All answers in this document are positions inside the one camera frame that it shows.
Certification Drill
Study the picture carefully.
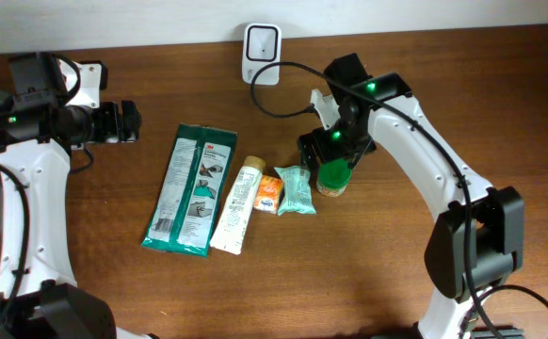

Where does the white tube gold cap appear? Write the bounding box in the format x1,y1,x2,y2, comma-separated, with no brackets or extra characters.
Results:
210,155,266,255

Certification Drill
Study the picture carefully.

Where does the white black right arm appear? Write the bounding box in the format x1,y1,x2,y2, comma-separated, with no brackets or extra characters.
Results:
298,54,524,338

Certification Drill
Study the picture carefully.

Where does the green glove package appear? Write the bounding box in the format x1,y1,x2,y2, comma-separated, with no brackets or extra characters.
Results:
141,124,237,257

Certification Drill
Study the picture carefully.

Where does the green lid jar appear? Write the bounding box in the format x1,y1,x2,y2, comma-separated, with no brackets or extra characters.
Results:
316,158,352,197

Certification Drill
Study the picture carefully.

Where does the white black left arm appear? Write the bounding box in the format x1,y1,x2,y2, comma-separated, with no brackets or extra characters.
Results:
0,52,141,338

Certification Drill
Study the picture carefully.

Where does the teal snack packet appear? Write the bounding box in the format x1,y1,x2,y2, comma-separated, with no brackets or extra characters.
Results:
274,166,316,216

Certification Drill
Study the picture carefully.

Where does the orange tissue pack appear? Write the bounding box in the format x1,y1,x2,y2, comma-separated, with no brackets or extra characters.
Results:
253,175,283,214

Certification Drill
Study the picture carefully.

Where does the white barcode scanner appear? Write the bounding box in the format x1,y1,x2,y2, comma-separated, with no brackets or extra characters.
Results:
242,23,282,84

